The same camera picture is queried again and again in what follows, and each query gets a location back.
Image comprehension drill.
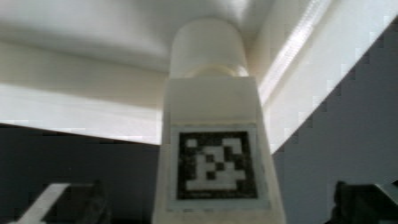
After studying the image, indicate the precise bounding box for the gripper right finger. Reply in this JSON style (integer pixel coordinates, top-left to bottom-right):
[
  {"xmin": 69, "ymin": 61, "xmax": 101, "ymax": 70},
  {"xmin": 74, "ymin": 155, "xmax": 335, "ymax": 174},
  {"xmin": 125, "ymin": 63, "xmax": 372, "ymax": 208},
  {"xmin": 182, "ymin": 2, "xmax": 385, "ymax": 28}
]
[{"xmin": 326, "ymin": 180, "xmax": 398, "ymax": 224}]

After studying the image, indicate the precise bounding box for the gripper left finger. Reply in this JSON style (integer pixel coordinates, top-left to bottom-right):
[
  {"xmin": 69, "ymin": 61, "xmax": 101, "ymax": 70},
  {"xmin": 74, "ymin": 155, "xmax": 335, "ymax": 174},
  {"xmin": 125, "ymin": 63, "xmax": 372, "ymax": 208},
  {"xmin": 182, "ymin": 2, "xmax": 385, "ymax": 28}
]
[{"xmin": 15, "ymin": 182, "xmax": 111, "ymax": 224}]

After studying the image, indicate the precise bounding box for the white square tabletop tray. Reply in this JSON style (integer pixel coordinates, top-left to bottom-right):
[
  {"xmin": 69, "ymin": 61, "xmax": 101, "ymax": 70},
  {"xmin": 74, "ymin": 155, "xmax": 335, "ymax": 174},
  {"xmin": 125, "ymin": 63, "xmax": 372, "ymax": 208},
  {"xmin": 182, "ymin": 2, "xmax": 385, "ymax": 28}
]
[{"xmin": 0, "ymin": 0, "xmax": 398, "ymax": 147}]

